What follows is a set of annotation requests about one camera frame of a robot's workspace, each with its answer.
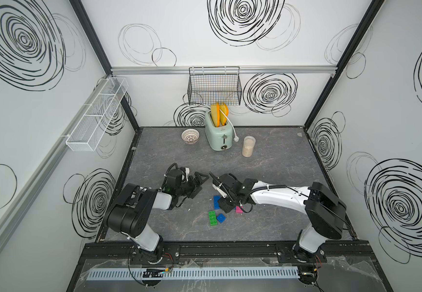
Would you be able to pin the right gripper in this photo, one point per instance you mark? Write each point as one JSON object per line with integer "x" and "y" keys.
{"x": 224, "y": 207}

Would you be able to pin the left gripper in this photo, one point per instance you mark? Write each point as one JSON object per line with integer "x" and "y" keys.
{"x": 194, "y": 186}

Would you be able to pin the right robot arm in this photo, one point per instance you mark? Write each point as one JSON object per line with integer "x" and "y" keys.
{"x": 325, "y": 211}

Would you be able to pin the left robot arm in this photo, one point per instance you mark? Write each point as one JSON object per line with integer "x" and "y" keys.
{"x": 129, "y": 213}

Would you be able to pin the long blue lego brick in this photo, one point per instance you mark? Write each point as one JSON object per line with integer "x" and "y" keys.
{"x": 215, "y": 202}

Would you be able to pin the dark green lego brick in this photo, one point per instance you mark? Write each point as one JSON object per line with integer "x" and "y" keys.
{"x": 212, "y": 218}

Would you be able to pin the small blue lego brick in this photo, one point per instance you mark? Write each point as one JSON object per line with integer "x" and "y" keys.
{"x": 221, "y": 218}

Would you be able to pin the mint green toaster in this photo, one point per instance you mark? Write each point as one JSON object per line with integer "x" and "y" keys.
{"x": 219, "y": 138}

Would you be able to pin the white strainer bowl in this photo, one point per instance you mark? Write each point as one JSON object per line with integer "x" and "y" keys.
{"x": 190, "y": 136}

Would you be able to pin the clear jar with grains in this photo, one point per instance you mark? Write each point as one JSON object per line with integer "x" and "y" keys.
{"x": 248, "y": 146}

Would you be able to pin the yellow toast slice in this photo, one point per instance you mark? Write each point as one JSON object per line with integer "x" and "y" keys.
{"x": 215, "y": 114}

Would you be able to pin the orange toast slice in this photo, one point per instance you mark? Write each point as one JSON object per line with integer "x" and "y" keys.
{"x": 224, "y": 112}

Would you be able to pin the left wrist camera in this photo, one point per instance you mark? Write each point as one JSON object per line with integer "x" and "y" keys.
{"x": 185, "y": 174}

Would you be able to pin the black wire basket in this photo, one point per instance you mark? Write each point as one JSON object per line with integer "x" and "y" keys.
{"x": 210, "y": 85}

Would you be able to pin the grey slotted cable duct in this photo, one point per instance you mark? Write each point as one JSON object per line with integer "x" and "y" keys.
{"x": 206, "y": 273}

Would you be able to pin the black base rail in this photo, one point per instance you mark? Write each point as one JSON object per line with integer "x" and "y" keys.
{"x": 177, "y": 252}

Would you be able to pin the white wire shelf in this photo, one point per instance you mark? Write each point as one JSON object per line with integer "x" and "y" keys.
{"x": 92, "y": 126}

